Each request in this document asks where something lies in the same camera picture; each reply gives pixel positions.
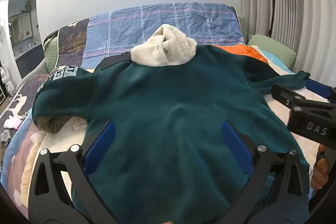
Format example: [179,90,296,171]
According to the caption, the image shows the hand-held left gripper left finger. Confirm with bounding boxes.
[28,120,118,224]

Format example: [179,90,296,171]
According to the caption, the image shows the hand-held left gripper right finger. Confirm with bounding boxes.
[218,120,309,224]

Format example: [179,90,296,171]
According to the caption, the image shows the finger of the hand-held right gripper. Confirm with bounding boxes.
[271,84,336,115]
[306,79,336,103]

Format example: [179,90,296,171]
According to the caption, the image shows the dark green fleece hoodie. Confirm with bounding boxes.
[31,24,311,224]

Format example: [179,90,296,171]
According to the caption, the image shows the person's right hand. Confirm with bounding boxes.
[310,158,330,191]

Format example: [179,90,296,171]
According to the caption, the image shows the green pillow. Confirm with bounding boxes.
[247,34,297,67]

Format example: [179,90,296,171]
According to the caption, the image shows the brown fleece garment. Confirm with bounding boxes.
[35,116,72,135]

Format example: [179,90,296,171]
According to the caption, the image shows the orange puffer jacket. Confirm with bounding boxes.
[219,44,268,64]

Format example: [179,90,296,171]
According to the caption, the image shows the white pleated curtain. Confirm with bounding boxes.
[238,0,336,88]

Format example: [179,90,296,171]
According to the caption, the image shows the black quilted jacket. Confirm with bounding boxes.
[96,52,132,70]

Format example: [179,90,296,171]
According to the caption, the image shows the pink socks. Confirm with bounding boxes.
[3,114,24,130]

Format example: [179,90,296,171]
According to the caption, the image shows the dark blue cabinet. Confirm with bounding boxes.
[14,43,46,80]

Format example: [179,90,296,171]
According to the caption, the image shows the white bear figurine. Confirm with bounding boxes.
[0,64,15,95]

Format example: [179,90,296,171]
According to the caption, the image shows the blue plaid duvet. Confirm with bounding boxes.
[83,2,246,60]

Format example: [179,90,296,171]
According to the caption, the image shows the wall mirror cabinet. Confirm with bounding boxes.
[9,12,34,44]

